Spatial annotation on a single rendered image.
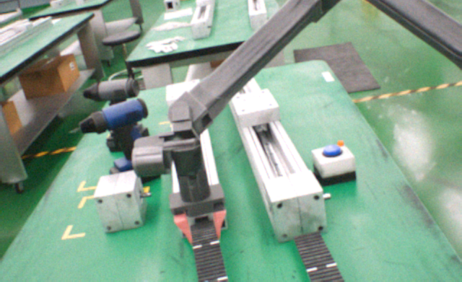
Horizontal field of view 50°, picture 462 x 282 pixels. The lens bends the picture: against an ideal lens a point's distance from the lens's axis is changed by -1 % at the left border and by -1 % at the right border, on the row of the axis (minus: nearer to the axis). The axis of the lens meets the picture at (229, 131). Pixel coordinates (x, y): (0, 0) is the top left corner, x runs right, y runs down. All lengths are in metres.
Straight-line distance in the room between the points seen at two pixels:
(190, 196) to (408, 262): 0.40
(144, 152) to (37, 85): 4.00
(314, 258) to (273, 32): 0.42
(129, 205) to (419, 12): 0.71
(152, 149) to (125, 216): 0.27
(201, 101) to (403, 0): 0.43
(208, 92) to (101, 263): 0.42
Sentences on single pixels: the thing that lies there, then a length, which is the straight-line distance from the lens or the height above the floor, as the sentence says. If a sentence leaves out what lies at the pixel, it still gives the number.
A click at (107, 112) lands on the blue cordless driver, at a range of 1.28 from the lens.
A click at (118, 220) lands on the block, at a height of 0.81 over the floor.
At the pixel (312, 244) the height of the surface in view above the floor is 0.81.
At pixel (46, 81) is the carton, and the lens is 4.85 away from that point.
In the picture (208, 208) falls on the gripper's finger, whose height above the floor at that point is 0.89.
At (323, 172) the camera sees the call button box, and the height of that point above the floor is 0.82.
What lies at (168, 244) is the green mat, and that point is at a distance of 1.08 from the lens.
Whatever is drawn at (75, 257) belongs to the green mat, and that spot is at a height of 0.78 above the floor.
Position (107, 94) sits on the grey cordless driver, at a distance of 1.53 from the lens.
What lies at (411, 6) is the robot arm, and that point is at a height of 1.16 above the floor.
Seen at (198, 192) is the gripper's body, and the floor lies 0.93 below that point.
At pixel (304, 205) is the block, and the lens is 0.98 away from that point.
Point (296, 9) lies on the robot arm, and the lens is 1.00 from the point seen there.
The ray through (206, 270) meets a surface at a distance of 0.92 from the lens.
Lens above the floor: 1.37
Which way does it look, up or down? 22 degrees down
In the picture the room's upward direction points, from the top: 11 degrees counter-clockwise
